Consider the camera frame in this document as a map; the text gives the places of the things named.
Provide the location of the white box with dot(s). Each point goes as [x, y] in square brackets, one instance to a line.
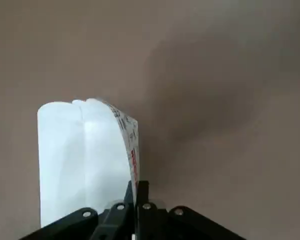
[65, 150]

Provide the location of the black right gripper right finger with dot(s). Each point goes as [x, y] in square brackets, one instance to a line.
[170, 227]

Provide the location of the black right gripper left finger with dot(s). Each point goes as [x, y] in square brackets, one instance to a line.
[90, 227]

